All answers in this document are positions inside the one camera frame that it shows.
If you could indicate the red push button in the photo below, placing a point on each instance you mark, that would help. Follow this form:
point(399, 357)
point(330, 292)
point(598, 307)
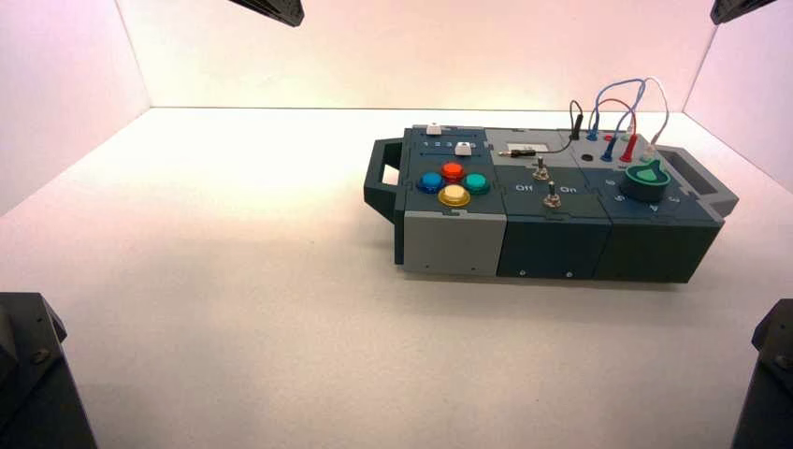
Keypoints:
point(452, 171)

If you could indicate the metal toggle switch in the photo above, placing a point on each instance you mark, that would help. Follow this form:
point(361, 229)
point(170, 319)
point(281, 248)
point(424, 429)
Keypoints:
point(551, 196)
point(541, 168)

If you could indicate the blue push button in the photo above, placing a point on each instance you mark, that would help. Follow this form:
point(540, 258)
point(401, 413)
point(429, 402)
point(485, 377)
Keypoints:
point(430, 182)

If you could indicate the white slider knob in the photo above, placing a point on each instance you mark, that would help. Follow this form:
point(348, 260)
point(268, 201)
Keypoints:
point(463, 149)
point(434, 129)

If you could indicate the dark teal task box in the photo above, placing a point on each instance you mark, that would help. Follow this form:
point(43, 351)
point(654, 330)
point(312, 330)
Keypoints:
point(551, 238)

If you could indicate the yellow push button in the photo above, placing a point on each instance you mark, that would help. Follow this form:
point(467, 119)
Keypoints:
point(454, 196)

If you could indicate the black overhead light panel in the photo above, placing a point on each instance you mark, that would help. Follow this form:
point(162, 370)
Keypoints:
point(737, 7)
point(272, 8)

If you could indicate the green rotary dial knob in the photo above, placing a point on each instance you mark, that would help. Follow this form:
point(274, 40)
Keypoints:
point(645, 181)

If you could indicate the green push button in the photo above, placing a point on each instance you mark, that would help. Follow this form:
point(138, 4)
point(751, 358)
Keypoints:
point(476, 183)

